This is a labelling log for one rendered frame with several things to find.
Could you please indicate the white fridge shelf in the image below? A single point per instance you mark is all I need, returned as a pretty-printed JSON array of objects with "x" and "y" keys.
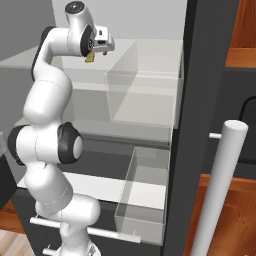
[{"x": 100, "y": 186}]

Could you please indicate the yellow butter stick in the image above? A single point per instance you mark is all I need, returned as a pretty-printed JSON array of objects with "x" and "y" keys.
[{"x": 89, "y": 59}]

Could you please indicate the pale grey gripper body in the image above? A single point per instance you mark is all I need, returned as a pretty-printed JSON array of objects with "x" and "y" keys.
[{"x": 108, "y": 42}]

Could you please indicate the dark grey freezer drawer front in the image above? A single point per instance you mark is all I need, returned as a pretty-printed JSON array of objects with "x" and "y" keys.
[{"x": 110, "y": 216}]

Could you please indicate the large clear fridge bin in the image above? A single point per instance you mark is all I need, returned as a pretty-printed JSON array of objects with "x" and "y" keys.
[{"x": 146, "y": 93}]

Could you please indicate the wooden cupboard run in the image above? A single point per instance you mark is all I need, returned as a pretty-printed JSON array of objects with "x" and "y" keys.
[
  {"x": 243, "y": 36},
  {"x": 233, "y": 220},
  {"x": 10, "y": 220}
]

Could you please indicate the black wall oven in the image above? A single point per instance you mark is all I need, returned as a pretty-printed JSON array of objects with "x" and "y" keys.
[{"x": 233, "y": 86}]

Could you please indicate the small clear fridge bin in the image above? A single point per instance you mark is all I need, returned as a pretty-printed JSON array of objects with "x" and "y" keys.
[{"x": 143, "y": 200}]

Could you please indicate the dark grey fridge door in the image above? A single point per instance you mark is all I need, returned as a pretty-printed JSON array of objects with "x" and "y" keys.
[{"x": 196, "y": 100}]

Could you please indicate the open grey fridge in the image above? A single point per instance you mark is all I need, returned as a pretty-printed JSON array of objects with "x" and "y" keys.
[{"x": 140, "y": 26}]

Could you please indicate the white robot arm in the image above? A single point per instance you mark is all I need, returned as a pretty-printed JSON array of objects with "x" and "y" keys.
[{"x": 46, "y": 100}]

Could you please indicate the dark grey counter block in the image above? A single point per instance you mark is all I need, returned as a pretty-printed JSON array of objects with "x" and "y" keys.
[{"x": 6, "y": 176}]

